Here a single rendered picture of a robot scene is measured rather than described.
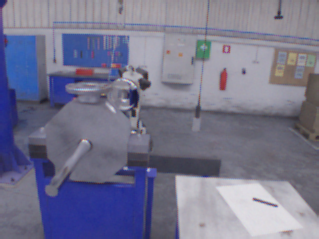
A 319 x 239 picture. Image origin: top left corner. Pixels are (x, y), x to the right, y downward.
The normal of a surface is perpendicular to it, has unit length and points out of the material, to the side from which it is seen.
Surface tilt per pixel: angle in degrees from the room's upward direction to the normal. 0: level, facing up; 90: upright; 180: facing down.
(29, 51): 90
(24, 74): 90
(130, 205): 90
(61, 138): 90
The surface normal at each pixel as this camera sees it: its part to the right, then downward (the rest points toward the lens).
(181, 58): -0.07, 0.31
